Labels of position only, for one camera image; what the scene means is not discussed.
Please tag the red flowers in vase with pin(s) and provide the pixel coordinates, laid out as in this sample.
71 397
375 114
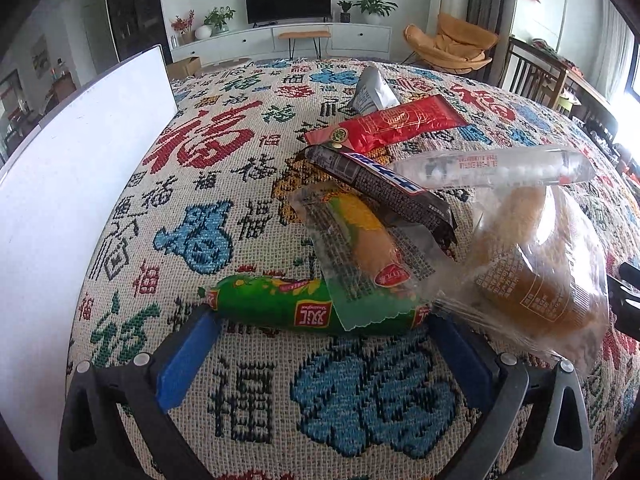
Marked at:
182 25

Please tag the wooden stool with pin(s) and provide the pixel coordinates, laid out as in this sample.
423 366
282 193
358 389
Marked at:
304 35

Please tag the black television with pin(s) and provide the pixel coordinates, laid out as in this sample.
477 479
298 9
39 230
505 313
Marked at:
287 0

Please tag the printed woven cloth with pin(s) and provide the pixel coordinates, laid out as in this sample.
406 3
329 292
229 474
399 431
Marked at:
240 175

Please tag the clear bag bread bun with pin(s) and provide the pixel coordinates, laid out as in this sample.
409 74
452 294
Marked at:
540 270

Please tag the grey curtain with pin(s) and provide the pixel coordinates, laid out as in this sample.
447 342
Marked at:
487 0

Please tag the bushy green potted plant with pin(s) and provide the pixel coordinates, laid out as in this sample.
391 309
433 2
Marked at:
219 19

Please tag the white board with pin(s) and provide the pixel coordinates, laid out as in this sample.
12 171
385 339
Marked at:
75 185

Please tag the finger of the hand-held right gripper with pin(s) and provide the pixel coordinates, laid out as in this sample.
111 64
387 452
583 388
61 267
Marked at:
627 305

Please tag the dark display cabinet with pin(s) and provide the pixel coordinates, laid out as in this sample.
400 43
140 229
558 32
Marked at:
135 10

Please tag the clear packet yellow cake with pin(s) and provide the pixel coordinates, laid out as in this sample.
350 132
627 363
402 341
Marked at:
365 245

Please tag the large plant white pot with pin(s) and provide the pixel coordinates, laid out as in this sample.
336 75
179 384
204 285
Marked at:
374 7

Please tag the red snack packet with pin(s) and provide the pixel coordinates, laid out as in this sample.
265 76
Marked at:
395 122

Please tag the green sausage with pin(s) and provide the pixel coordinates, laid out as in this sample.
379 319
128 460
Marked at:
260 305

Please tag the orange lounge chair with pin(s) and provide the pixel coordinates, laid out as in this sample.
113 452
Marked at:
450 42

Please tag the silver snack packet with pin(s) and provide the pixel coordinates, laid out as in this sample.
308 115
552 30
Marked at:
372 90

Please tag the clear tube white candies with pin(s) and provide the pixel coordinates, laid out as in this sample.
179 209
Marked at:
500 167

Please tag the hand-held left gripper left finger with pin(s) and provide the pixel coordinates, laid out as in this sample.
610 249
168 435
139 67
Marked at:
187 355

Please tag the dark chocolate bar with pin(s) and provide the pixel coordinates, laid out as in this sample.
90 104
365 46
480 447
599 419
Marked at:
380 185

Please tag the white television cabinet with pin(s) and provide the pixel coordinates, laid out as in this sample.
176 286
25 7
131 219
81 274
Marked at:
240 42

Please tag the small plant dark pot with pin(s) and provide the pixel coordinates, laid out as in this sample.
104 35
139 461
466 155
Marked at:
345 12

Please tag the dark wooden chair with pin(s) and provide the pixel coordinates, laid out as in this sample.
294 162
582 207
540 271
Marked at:
530 72

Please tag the cluttered dining table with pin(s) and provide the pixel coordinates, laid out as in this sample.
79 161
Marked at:
590 95

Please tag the cardboard box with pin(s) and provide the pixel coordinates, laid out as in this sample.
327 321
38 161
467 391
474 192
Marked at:
184 67

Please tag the white round vase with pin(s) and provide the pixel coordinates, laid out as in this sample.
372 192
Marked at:
203 33

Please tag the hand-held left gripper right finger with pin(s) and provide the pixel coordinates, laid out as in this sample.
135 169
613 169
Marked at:
462 360

